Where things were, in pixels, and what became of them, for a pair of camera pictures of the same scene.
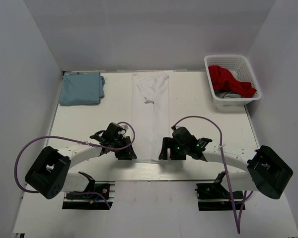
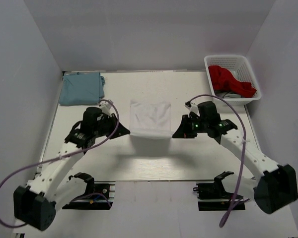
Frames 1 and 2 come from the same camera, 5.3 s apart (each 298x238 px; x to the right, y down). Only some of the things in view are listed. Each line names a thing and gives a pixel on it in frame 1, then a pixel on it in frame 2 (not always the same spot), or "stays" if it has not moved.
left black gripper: x=126 y=154 -> x=112 y=118
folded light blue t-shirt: x=80 y=88 stays
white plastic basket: x=232 y=80 stays
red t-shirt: x=222 y=80 stays
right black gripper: x=168 y=143 -> x=184 y=131
